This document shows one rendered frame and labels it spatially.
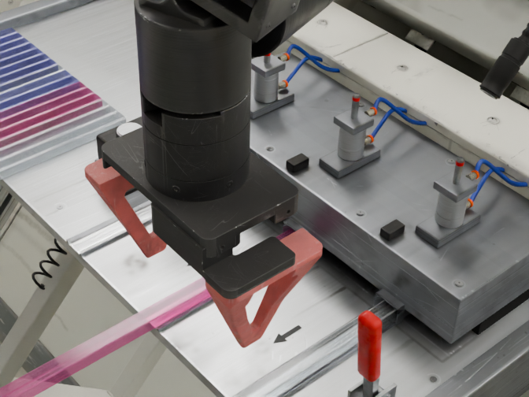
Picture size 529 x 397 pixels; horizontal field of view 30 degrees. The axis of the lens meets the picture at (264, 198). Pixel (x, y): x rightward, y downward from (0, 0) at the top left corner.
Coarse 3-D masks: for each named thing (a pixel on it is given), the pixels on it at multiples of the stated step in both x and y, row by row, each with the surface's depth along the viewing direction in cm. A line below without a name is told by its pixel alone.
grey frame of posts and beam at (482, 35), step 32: (384, 0) 97; (416, 0) 95; (448, 0) 93; (480, 0) 91; (512, 0) 90; (448, 32) 93; (480, 32) 91; (512, 32) 89; (480, 64) 98; (0, 192) 125; (0, 224) 128
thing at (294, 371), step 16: (384, 304) 78; (384, 320) 77; (336, 336) 75; (352, 336) 75; (304, 352) 74; (320, 352) 74; (336, 352) 74; (288, 368) 72; (304, 368) 72; (256, 384) 71; (272, 384) 71; (288, 384) 72
